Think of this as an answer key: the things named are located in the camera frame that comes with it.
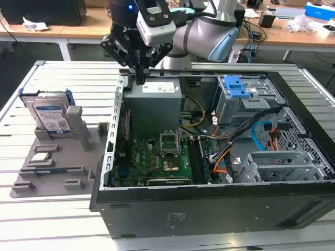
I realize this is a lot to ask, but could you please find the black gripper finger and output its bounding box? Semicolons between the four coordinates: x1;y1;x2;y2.
100;33;141;85
140;42;173;85

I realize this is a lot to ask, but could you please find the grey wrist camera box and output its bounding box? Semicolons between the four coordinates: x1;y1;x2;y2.
136;0;176;47

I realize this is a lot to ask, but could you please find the crumpled white paper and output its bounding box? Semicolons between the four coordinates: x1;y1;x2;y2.
22;17;49;32

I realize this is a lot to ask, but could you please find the metal disk bay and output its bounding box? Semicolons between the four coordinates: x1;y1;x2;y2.
235;150;328;184

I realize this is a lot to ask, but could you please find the blue cardboard box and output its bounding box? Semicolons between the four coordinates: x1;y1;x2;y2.
305;2;335;20

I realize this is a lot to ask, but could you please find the black sleeved wire bundle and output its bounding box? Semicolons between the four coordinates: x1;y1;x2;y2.
227;107;282;147

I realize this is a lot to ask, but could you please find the crumpled clear plastic bag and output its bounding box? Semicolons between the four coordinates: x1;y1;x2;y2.
286;14;319;33

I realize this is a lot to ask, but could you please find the black computer tower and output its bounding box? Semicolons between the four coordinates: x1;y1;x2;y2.
0;0;87;27

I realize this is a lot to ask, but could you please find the orange power wire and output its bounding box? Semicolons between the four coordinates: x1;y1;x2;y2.
269;127;281;151

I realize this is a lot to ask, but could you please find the silver CPU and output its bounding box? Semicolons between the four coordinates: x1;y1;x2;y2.
30;153;50;162

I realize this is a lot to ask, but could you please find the blue plastic drive latch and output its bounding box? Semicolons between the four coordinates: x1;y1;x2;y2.
224;75;251;99

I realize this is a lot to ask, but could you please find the small white box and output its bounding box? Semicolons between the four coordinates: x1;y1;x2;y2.
318;24;335;40

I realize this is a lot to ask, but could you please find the orange data wire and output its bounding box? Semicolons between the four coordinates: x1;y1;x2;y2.
213;151;231;175

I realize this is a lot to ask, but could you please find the installed RAM stick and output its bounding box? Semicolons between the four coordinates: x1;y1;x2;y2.
197;138;211;184

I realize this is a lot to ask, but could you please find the hard disk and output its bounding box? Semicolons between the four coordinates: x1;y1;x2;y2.
18;88;76;135

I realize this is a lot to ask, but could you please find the CPU socket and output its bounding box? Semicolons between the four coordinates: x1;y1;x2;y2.
161;155;181;175

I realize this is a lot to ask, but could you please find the metal socket cover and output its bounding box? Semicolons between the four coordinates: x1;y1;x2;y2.
159;132;182;157

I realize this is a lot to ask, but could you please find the grey parts rack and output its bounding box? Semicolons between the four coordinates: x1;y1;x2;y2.
9;106;109;199

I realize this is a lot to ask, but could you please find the black pen holder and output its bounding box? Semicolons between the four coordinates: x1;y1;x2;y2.
259;13;277;29

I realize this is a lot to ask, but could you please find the blue RAM stick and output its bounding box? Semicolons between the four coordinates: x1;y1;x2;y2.
20;167;84;175

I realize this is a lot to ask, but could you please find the green motherboard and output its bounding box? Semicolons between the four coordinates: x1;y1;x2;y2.
115;137;220;187

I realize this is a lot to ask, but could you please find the black open PC case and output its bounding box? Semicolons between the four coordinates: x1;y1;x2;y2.
88;64;335;240

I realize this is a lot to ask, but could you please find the wooden desk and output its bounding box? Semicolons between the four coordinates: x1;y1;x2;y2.
0;25;69;62
60;6;335;62

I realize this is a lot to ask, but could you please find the black graphics card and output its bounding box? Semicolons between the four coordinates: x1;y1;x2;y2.
145;177;192;186

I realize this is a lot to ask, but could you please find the metal optical drive cage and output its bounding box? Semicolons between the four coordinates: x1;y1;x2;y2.
214;75;286;131

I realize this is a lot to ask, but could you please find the black box on desk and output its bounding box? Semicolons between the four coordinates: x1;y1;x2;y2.
234;4;246;29

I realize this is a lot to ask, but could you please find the grey flat tray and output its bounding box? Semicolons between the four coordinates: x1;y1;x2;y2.
276;7;306;19

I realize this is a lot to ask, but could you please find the grey power supply unit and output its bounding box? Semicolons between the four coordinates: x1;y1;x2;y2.
122;78;183;131

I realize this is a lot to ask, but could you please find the blue data wire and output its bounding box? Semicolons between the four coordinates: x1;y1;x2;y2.
251;121;270;152

